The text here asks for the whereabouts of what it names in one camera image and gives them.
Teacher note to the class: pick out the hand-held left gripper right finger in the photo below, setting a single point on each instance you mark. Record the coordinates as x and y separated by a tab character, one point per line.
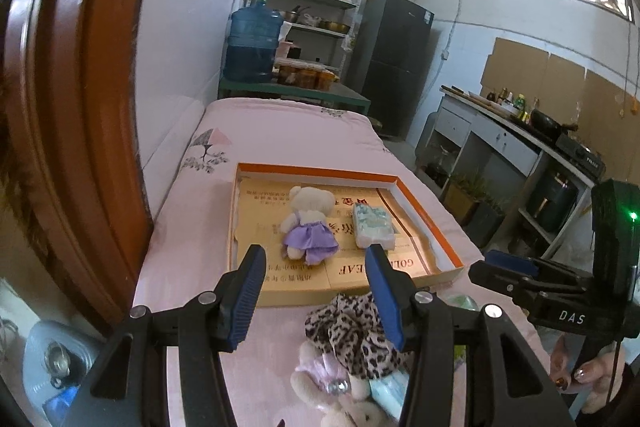
385	297

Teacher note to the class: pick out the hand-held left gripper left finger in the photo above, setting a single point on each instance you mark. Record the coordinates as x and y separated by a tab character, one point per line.
245	302

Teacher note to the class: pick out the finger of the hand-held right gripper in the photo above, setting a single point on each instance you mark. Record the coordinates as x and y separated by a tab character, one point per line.
510	260
500	279

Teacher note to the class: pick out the leopard print cloth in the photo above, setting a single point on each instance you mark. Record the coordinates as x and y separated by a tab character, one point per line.
350	332

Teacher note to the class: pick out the orange-rimmed cardboard box tray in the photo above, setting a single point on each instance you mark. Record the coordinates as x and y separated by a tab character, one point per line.
300	279

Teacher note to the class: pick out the patterned tissue pack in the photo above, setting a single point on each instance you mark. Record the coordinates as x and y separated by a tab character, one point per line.
372	224

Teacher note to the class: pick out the teddy bear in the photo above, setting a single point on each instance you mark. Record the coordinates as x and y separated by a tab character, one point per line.
310	237

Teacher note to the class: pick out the plush bunny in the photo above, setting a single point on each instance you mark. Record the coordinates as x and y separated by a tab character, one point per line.
320	369

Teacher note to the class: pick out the person's right hand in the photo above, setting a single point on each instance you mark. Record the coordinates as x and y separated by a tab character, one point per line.
595	377

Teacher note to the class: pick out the potted green plants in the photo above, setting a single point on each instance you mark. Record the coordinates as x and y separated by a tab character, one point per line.
475	202

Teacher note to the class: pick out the blue face mask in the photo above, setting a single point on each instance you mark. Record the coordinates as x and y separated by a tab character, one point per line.
390	397

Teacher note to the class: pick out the grey kitchen counter cabinet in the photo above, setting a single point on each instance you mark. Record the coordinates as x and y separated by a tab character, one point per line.
495	142

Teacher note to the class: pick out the black gas stove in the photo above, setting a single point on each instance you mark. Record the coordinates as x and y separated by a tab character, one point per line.
582	157

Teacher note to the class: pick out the black frying pan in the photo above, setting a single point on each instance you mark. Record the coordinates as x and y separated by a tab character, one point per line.
547	123

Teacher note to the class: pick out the group of seasoning bottles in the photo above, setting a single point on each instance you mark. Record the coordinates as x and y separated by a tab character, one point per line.
510	104

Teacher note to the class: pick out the round metal object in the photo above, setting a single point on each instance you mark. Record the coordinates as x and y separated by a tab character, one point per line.
56	359

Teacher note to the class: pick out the smartphone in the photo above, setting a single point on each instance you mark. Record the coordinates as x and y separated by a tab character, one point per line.
60	404

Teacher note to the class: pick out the grey plastic stool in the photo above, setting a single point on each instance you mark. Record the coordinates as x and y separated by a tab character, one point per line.
40	357

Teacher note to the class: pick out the green table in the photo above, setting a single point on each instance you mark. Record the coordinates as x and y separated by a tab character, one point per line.
320	94

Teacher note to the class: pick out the dark grey refrigerator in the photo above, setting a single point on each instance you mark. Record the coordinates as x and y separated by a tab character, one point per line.
395	67

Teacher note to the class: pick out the small clear food container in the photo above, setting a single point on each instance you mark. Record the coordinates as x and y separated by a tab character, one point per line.
325	79

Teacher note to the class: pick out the large clear food container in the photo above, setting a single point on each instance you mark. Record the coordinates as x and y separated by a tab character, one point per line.
297	76

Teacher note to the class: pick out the pink container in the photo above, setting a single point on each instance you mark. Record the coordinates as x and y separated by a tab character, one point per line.
286	51

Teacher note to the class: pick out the blue water jug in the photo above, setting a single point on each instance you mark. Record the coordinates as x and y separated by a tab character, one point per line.
252	42

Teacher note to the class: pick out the white metal shelf rack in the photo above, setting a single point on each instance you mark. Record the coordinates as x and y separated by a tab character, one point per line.
320	4

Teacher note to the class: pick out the cardboard sheets on wall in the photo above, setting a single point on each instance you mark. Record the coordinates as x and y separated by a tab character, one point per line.
565	87

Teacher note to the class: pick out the brown wooden door frame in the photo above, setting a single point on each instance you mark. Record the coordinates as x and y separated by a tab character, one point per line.
75	107

